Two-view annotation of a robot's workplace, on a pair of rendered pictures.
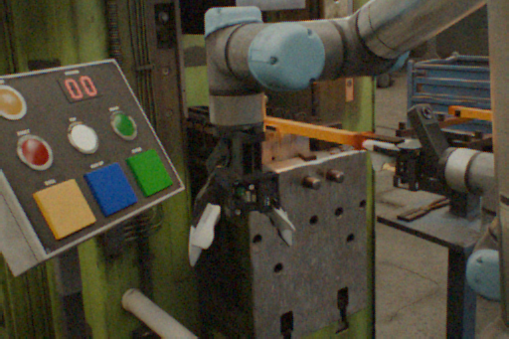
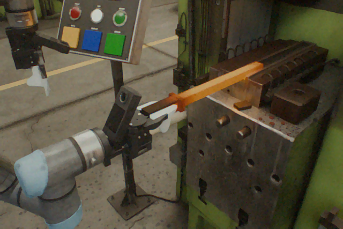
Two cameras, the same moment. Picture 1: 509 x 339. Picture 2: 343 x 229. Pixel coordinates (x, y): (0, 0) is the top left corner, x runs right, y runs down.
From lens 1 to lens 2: 143 cm
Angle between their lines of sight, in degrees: 78
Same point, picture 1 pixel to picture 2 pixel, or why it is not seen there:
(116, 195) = (89, 44)
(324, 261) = (232, 181)
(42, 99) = not seen: outside the picture
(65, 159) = (83, 20)
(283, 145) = (237, 87)
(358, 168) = (277, 148)
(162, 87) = (214, 12)
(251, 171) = (13, 46)
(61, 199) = (69, 33)
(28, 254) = not seen: hidden behind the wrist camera
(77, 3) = not seen: outside the picture
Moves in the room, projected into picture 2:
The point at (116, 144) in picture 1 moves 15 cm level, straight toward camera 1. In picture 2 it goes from (109, 24) to (66, 29)
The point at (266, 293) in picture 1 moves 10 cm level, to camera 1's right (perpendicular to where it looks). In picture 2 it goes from (193, 158) to (197, 177)
